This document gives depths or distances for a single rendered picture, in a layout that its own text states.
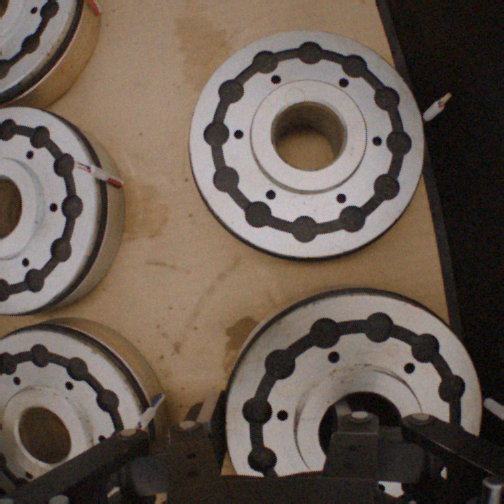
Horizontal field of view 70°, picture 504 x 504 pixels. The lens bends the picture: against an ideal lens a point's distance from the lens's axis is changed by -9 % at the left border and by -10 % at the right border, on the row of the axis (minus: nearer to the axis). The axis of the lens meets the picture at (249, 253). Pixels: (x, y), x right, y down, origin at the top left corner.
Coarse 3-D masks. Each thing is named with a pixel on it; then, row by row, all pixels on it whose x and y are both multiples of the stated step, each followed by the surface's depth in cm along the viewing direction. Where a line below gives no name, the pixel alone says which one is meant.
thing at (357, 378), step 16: (352, 368) 14; (368, 368) 14; (384, 368) 14; (320, 384) 14; (336, 384) 14; (352, 384) 14; (368, 384) 13; (384, 384) 13; (400, 384) 13; (304, 400) 14; (320, 400) 14; (336, 400) 14; (400, 400) 13; (416, 400) 13; (304, 416) 14; (320, 416) 14; (400, 416) 13; (304, 432) 14; (320, 432) 14; (304, 448) 14; (320, 448) 14; (320, 464) 14
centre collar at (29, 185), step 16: (0, 160) 17; (16, 160) 17; (0, 176) 17; (16, 176) 17; (32, 176) 17; (32, 192) 16; (32, 208) 16; (32, 224) 16; (0, 240) 17; (16, 240) 17; (32, 240) 17; (0, 256) 17; (16, 256) 17
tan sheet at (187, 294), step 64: (128, 0) 20; (192, 0) 20; (256, 0) 19; (320, 0) 19; (128, 64) 20; (192, 64) 20; (128, 128) 20; (128, 192) 20; (192, 192) 20; (128, 256) 20; (192, 256) 20; (256, 256) 19; (384, 256) 19; (0, 320) 20; (128, 320) 20; (192, 320) 20; (256, 320) 19; (448, 320) 19; (192, 384) 20
